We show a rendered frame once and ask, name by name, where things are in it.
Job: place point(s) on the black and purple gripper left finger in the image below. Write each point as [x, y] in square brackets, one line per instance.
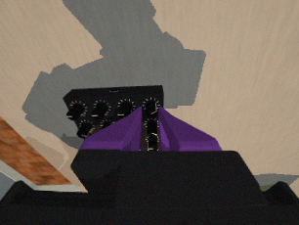
[118, 135]

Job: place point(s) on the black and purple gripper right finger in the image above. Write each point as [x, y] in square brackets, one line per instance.
[182, 136]

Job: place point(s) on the black knob box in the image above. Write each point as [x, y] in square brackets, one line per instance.
[96, 108]

